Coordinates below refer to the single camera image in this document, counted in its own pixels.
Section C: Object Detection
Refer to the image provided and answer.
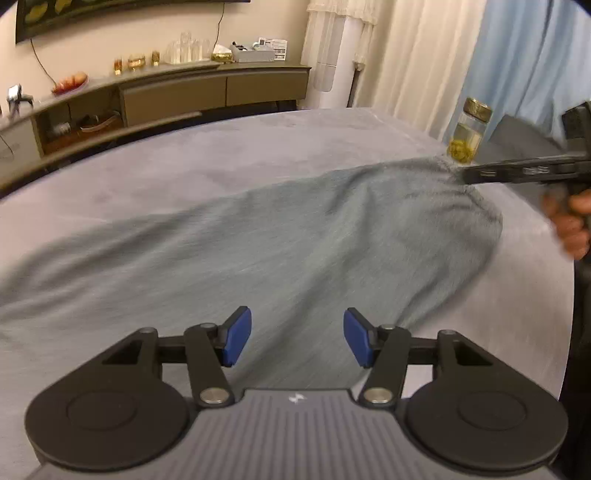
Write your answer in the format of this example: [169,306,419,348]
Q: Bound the cluster of clear glasses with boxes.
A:
[165,31,211,65]

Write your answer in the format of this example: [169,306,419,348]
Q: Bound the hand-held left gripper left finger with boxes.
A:
[102,306,253,409]

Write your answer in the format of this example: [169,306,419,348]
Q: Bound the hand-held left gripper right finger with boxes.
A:
[342,308,494,409]

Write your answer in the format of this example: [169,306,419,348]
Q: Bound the person's right hand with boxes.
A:
[542,188,591,262]

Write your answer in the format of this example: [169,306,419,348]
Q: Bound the blue curtain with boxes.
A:
[442,0,591,154]

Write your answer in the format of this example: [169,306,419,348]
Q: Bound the grey organizer tray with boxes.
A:
[230,36,288,64]

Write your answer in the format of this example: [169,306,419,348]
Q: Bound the glass tea jar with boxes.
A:
[447,97,493,166]

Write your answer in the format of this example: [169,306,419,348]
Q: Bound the grey sweatpants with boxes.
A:
[0,154,504,342]

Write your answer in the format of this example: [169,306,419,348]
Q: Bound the grey upholstered seat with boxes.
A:
[488,114,570,160]

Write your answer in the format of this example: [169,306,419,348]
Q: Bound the white tower air conditioner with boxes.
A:
[309,8,376,110]

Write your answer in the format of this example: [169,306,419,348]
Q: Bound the dark framed wall painting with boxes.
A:
[15,0,251,45]

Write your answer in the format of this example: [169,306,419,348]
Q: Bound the red fruit plate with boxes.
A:
[51,71,90,97]

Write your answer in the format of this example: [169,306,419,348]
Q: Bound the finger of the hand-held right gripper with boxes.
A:
[462,156,574,186]

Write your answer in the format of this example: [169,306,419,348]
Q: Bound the long low TV cabinet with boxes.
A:
[0,62,313,199]

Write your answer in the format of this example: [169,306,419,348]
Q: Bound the white curtain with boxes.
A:
[306,0,488,145]

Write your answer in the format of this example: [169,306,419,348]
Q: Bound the spare hand-held gripper device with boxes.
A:
[6,84,34,114]

